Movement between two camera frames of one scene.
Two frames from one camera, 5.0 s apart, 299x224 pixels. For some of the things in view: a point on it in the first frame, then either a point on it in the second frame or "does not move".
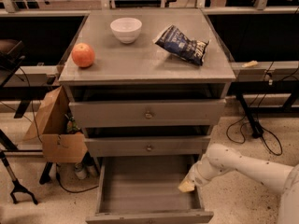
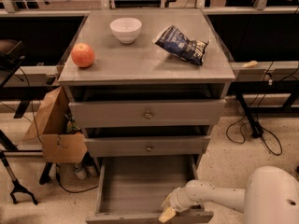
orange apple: (82, 55) does not move
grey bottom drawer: (145, 189) does not move
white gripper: (195, 175) → (179, 196)
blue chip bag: (181, 46) does not move
